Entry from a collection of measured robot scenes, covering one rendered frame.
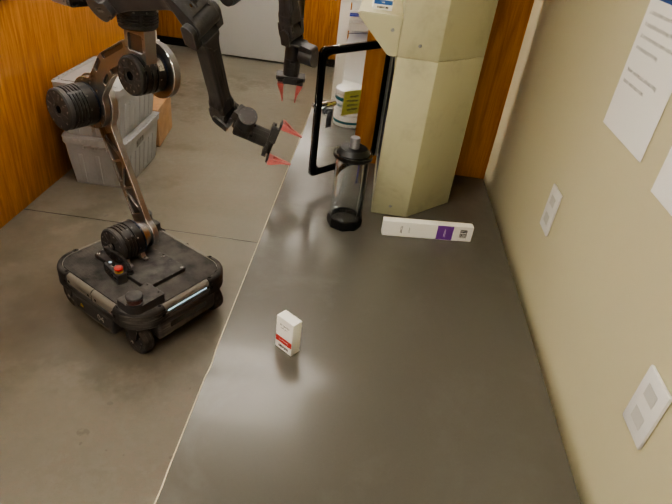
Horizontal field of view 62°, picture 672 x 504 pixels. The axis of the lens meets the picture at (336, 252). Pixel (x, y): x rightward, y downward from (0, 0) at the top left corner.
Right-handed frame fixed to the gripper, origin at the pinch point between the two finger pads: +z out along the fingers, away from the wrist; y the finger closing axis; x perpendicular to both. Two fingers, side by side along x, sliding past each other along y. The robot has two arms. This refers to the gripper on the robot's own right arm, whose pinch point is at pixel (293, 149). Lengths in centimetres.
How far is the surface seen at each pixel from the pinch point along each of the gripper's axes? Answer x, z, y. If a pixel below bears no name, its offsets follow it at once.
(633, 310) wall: -98, 52, 23
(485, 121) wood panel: 13, 58, 32
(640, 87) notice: -74, 46, 55
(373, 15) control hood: -22, 3, 46
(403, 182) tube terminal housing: -18.2, 31.8, 8.6
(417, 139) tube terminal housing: -20.3, 28.8, 22.1
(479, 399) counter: -89, 45, -9
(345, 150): -28.9, 9.7, 12.9
